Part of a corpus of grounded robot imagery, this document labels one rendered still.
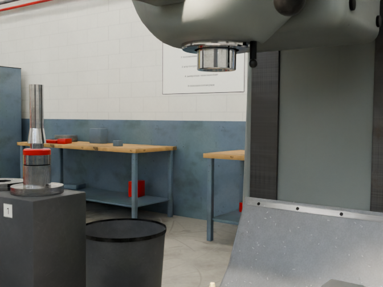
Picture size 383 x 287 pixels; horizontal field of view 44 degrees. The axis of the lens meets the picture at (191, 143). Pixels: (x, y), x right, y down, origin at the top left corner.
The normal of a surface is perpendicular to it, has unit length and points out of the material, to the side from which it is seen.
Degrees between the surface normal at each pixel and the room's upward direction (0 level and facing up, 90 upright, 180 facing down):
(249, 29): 131
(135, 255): 94
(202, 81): 90
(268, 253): 64
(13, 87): 90
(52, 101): 90
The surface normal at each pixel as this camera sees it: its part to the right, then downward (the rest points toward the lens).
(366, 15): 0.81, 0.04
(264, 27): 0.66, 0.60
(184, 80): -0.58, 0.04
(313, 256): -0.52, -0.42
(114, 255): -0.06, 0.11
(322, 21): -0.42, 0.73
